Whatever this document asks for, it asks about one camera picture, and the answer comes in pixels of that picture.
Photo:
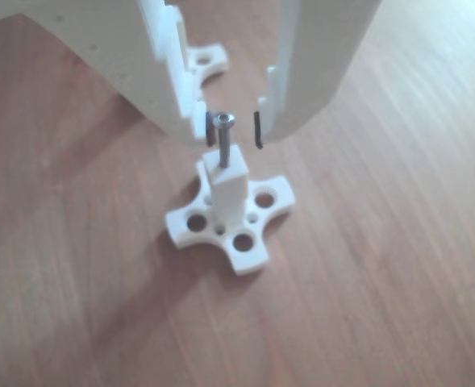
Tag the silver metal screw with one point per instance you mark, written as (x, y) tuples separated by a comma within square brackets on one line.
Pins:
[(224, 120)]

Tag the white cross-base screw stand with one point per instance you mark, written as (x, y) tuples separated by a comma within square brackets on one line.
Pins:
[(219, 60), (229, 193)]

